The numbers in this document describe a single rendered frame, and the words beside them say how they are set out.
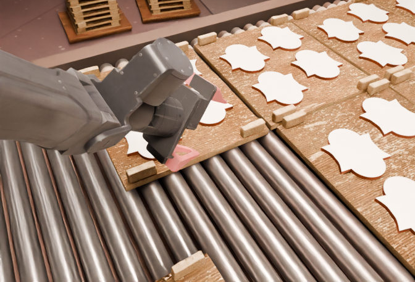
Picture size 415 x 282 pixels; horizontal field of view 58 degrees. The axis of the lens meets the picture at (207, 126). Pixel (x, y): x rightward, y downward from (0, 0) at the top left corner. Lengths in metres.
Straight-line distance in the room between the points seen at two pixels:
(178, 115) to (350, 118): 0.54
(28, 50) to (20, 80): 2.95
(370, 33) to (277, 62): 0.36
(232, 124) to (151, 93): 0.46
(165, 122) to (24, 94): 0.25
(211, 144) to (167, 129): 0.33
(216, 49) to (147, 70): 0.74
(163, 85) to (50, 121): 0.15
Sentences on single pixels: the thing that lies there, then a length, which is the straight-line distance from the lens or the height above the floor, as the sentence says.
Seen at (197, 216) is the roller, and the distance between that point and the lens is 0.73.
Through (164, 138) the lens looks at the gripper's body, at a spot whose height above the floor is 1.15.
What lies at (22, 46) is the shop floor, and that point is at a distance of 3.30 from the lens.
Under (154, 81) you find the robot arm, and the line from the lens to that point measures 0.40.
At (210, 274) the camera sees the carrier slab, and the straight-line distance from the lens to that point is 0.65.
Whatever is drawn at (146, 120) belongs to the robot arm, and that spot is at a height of 1.22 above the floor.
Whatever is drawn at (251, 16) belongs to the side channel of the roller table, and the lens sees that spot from 1.32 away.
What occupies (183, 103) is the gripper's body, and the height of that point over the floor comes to 1.20.
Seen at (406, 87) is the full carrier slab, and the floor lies 0.94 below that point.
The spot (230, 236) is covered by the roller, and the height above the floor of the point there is 0.91.
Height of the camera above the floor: 1.53
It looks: 43 degrees down
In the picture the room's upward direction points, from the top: straight up
